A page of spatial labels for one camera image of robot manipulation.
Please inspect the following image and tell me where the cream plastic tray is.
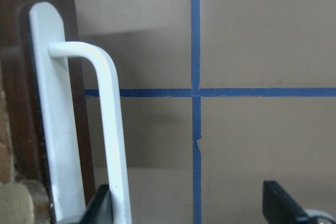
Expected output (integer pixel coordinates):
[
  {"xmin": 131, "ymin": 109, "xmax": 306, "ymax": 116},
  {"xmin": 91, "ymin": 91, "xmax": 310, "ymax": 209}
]
[{"xmin": 1, "ymin": 183, "xmax": 34, "ymax": 223}]

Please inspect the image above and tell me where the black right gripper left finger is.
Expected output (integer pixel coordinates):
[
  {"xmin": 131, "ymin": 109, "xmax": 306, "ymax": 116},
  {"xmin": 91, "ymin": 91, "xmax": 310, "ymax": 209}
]
[{"xmin": 56, "ymin": 184, "xmax": 114, "ymax": 224}]

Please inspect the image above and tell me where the wooden top drawer white handle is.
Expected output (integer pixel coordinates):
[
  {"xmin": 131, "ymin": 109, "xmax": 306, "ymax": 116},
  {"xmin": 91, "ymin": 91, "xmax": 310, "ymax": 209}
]
[{"xmin": 0, "ymin": 0, "xmax": 132, "ymax": 224}]

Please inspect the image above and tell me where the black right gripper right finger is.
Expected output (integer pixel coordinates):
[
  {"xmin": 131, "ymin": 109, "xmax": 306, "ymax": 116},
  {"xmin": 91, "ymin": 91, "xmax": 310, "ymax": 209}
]
[{"xmin": 262, "ymin": 179, "xmax": 336, "ymax": 224}]

